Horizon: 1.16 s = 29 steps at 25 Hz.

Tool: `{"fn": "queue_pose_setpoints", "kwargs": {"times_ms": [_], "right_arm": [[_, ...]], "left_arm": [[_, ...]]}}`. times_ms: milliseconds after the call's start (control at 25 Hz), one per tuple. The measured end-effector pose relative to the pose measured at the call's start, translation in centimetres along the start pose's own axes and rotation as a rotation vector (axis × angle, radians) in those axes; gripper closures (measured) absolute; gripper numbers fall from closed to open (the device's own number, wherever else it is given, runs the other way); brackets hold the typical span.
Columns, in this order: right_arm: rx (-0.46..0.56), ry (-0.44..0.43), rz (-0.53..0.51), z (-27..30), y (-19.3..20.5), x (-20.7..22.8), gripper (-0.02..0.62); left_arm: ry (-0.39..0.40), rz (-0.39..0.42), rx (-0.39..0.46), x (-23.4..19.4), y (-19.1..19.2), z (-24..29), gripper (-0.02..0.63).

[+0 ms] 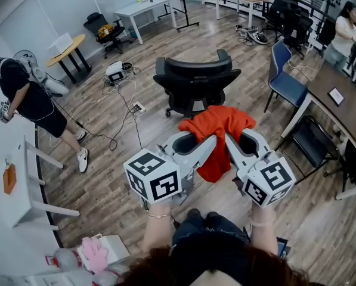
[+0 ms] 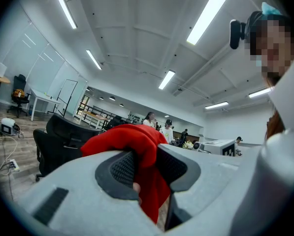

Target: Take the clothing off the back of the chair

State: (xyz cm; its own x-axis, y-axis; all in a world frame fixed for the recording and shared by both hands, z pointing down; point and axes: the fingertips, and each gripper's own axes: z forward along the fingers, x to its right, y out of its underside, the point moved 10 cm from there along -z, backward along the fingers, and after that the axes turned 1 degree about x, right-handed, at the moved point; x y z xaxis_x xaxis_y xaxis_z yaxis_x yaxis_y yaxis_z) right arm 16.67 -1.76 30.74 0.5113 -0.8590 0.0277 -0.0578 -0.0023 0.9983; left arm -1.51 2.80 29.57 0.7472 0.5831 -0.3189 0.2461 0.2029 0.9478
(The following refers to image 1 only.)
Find coiled black cable bundle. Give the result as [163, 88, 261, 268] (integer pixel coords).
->
[122, 61, 141, 76]

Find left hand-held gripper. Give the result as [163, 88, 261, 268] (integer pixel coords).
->
[123, 130, 218, 205]

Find person's left forearm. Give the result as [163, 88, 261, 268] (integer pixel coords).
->
[141, 203, 172, 254]

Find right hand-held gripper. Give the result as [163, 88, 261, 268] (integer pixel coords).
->
[224, 129, 296, 209]

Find tangle of cables and devices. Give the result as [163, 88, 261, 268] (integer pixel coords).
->
[235, 25, 269, 46]

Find long black cable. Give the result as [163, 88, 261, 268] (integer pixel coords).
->
[51, 83, 144, 151]

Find blue padded chair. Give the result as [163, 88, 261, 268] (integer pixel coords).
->
[264, 39, 309, 114]

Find person's right forearm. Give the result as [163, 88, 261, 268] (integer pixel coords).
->
[250, 206, 278, 256]

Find dark blue flat case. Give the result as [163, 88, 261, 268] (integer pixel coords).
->
[275, 237, 292, 259]

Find curved brown wooden desk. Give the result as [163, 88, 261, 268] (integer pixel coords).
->
[280, 60, 356, 201]

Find red clothes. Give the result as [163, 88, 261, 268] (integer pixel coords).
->
[177, 105, 257, 184]

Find black chair under desk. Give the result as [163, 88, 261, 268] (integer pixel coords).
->
[325, 138, 356, 193]

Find pink cloth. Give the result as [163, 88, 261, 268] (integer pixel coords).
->
[81, 237, 109, 273]

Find white storage bin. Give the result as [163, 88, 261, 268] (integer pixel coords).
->
[91, 234, 131, 265]

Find round wooden table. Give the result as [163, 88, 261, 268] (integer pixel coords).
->
[45, 33, 92, 85]

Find white desk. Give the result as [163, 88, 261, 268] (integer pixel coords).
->
[0, 85, 81, 279]

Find person's dark jeans legs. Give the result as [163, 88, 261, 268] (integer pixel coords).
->
[171, 216, 250, 247]

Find white cardboard box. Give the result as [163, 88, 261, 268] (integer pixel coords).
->
[47, 32, 74, 58]

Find black folding chair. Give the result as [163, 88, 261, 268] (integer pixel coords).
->
[274, 114, 341, 186]

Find clear plastic bag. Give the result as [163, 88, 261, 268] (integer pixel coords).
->
[54, 247, 85, 272]

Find long white cable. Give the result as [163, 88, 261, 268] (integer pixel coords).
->
[49, 79, 137, 147]

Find thin white floor cable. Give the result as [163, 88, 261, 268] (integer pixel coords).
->
[287, 60, 314, 82]

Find white floor device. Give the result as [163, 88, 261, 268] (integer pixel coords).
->
[105, 60, 128, 83]

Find yellow bag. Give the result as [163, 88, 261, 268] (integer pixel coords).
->
[97, 24, 115, 40]

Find black mesh office chair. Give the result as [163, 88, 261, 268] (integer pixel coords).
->
[83, 12, 134, 60]

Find black wheeled board stand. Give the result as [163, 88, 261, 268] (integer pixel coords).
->
[157, 0, 200, 32]

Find black panel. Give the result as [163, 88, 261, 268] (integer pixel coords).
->
[317, 18, 336, 46]

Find person's black top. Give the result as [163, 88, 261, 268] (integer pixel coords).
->
[168, 238, 256, 279]

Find framed card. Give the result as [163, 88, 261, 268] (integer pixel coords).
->
[327, 87, 345, 106]

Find white rectangular table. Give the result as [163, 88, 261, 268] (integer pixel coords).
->
[114, 0, 178, 45]

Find black high-back office chair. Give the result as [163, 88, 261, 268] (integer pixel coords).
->
[281, 3, 314, 60]
[262, 0, 289, 41]

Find orange box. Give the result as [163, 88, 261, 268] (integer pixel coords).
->
[2, 163, 17, 195]

